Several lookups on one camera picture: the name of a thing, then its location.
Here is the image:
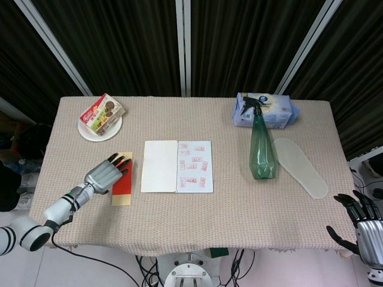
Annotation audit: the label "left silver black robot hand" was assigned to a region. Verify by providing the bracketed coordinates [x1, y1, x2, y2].
[83, 152, 134, 196]

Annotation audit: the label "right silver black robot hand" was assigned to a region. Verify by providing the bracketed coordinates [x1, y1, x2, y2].
[326, 190, 383, 270]

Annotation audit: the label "red and tan card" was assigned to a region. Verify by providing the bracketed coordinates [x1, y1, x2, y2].
[111, 151, 135, 207]

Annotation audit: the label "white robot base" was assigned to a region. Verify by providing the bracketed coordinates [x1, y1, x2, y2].
[157, 252, 221, 287]

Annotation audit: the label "white round plate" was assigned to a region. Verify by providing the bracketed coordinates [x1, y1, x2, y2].
[77, 115, 124, 142]

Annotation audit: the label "cookie snack box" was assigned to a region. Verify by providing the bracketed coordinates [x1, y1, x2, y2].
[79, 93, 126, 138]

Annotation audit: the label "open notebook with red stamps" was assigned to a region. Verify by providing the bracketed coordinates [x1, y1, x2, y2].
[140, 139, 215, 194]

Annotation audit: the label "white equipment stand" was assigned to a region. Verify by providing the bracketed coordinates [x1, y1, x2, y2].
[348, 146, 383, 198]

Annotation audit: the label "black trash bag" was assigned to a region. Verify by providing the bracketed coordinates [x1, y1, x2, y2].
[17, 124, 53, 161]

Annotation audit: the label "plastic water bottles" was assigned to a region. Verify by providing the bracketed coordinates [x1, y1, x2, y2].
[4, 158, 42, 175]

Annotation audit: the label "pale shoe insole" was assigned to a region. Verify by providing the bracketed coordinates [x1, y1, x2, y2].
[273, 137, 329, 200]

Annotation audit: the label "beige woven tablecloth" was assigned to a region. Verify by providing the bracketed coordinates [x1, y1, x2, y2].
[28, 95, 358, 258]

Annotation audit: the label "cardboard box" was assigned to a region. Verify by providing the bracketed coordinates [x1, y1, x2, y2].
[0, 112, 24, 159]

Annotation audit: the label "black pleated curtain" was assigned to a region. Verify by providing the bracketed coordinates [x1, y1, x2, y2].
[0, 0, 383, 161]

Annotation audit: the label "green plastic spray bottle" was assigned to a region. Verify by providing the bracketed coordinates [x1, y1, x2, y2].
[241, 96, 279, 181]

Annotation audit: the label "green block under table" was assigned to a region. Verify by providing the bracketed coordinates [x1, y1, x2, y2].
[208, 248, 230, 259]

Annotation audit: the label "blue wet wipes pack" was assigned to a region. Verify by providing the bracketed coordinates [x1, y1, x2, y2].
[232, 92, 301, 130]

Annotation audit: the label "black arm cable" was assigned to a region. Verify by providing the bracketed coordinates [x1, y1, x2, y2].
[51, 231, 144, 287]

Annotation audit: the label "black cable bundle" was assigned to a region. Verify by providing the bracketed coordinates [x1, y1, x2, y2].
[136, 254, 160, 287]
[218, 249, 256, 287]

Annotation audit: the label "white partition post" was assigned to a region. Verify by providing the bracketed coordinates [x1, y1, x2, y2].
[175, 0, 192, 97]
[17, 0, 93, 97]
[275, 0, 344, 95]

